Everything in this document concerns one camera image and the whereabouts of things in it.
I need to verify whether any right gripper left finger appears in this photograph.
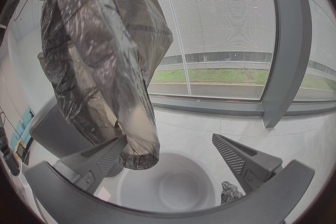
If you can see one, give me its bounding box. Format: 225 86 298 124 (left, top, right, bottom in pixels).
56 135 128 195

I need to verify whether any black plastic bag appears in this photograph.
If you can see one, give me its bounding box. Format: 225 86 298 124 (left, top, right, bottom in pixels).
37 0 174 171

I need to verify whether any white trash bin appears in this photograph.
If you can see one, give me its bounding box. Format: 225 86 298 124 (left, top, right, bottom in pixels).
116 151 220 215

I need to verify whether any black plastic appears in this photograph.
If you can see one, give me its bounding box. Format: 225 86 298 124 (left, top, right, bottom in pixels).
220 180 245 205

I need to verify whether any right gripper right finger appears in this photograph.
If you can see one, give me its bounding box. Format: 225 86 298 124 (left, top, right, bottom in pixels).
212 133 284 195

